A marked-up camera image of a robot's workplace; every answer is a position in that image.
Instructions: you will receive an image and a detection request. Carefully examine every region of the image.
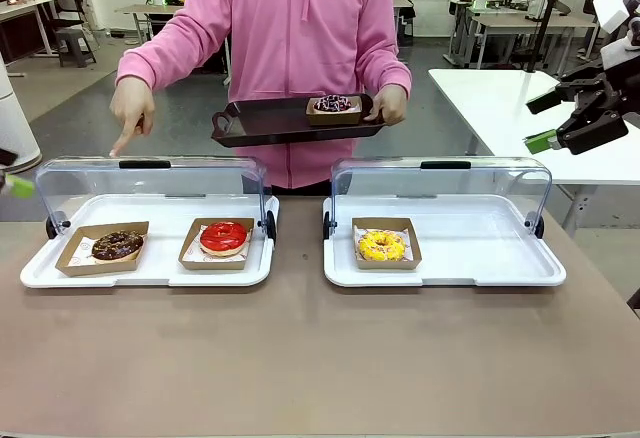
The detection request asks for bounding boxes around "chocolate nut topped donut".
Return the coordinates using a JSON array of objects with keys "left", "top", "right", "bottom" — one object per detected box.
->
[{"left": 91, "top": 230, "right": 146, "bottom": 264}]

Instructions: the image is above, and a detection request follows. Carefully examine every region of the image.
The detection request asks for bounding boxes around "grey background table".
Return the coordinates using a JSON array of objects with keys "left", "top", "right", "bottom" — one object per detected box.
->
[{"left": 114, "top": 4, "right": 182, "bottom": 48}]

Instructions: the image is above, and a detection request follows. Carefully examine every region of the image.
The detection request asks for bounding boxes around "black tripod stand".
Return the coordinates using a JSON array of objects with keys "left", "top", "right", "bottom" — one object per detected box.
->
[{"left": 523, "top": 0, "right": 572, "bottom": 73}]

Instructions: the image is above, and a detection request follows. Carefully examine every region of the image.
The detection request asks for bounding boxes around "person's right hand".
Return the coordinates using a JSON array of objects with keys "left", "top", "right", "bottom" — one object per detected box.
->
[{"left": 109, "top": 76, "right": 156, "bottom": 158}]

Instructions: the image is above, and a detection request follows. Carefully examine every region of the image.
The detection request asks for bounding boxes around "white cylindrical column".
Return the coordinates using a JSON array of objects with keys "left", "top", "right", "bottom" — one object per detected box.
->
[{"left": 0, "top": 52, "right": 44, "bottom": 174}]

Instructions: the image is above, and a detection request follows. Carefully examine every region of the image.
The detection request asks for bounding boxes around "white display case base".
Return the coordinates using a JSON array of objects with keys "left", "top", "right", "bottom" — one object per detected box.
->
[
  {"left": 322, "top": 194, "right": 568, "bottom": 288},
  {"left": 19, "top": 193, "right": 280, "bottom": 289}
]

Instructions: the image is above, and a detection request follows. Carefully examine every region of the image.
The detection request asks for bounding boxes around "dark brown serving tray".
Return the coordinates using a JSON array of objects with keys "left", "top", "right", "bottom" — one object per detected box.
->
[{"left": 210, "top": 92, "right": 386, "bottom": 149}]

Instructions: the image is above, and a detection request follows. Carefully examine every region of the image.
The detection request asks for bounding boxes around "white side table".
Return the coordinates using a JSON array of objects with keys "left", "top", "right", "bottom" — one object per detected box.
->
[{"left": 428, "top": 67, "right": 640, "bottom": 239}]

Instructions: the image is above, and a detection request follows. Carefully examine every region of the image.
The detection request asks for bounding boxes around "white printed paper liner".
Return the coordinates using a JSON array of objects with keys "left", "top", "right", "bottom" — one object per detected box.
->
[
  {"left": 182, "top": 225, "right": 251, "bottom": 263},
  {"left": 353, "top": 224, "right": 416, "bottom": 263}
]

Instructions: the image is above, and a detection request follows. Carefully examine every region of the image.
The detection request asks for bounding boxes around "yellow sprinkled donut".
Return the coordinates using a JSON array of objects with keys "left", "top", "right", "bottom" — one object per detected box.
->
[{"left": 357, "top": 229, "right": 407, "bottom": 263}]

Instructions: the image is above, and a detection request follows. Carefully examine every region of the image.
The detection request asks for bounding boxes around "white background desk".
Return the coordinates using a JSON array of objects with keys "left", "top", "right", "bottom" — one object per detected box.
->
[{"left": 0, "top": 0, "right": 59, "bottom": 78}]

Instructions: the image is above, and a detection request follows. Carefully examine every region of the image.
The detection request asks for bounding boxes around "clear display case lid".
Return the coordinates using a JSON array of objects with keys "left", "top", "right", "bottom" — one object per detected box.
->
[
  {"left": 330, "top": 156, "right": 554, "bottom": 229},
  {"left": 33, "top": 156, "right": 268, "bottom": 239}
]

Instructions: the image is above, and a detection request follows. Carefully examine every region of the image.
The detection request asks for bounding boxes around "grey background workbench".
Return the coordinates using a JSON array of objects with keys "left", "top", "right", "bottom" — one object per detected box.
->
[{"left": 444, "top": 7, "right": 601, "bottom": 70}]

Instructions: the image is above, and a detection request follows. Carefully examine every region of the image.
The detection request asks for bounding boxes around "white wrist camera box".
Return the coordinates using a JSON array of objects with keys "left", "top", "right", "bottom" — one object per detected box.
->
[{"left": 593, "top": 0, "right": 630, "bottom": 34}]

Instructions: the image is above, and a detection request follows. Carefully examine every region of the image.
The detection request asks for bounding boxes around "red glazed donut in tray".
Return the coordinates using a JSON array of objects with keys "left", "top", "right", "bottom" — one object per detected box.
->
[{"left": 178, "top": 216, "right": 255, "bottom": 272}]

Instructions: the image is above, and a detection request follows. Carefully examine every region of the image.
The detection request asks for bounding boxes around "chocolate rainbow sprinkle donut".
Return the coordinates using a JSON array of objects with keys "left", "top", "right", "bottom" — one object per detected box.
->
[{"left": 312, "top": 93, "right": 354, "bottom": 113}]

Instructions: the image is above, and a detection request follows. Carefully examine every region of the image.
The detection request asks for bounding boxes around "person's left forearm pink sleeve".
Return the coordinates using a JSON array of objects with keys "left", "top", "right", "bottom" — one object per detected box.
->
[{"left": 357, "top": 22, "right": 414, "bottom": 102}]

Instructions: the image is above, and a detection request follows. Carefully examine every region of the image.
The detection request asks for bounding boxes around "chocolate donut in paper tray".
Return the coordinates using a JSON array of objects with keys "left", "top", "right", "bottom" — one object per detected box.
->
[{"left": 54, "top": 221, "right": 150, "bottom": 278}]

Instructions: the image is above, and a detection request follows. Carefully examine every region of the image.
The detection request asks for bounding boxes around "chocolate sprinkled donut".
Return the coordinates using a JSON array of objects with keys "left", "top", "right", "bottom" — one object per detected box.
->
[{"left": 305, "top": 96, "right": 363, "bottom": 127}]

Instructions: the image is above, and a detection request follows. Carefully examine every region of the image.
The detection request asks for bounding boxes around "person's left hand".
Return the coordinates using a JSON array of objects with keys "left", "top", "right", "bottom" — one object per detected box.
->
[{"left": 363, "top": 85, "right": 409, "bottom": 127}]

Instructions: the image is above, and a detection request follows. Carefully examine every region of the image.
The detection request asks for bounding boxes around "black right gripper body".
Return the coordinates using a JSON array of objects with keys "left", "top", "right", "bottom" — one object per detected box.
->
[{"left": 599, "top": 65, "right": 640, "bottom": 114}]

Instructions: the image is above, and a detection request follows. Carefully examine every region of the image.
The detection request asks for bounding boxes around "person's right forearm pink sleeve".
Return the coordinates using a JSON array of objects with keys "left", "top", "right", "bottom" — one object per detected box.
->
[{"left": 115, "top": 17, "right": 211, "bottom": 92}]

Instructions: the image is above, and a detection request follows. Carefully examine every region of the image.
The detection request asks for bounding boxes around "black chair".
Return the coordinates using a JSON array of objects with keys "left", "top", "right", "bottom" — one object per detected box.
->
[{"left": 52, "top": 0, "right": 99, "bottom": 68}]

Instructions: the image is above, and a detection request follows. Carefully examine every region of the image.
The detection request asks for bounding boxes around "yellow donut in paper tray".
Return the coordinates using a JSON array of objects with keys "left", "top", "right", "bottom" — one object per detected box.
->
[{"left": 351, "top": 216, "right": 424, "bottom": 271}]

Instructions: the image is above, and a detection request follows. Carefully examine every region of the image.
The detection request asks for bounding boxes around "person's pink hoodie torso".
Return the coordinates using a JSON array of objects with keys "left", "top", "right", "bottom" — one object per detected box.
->
[{"left": 169, "top": 0, "right": 401, "bottom": 192}]

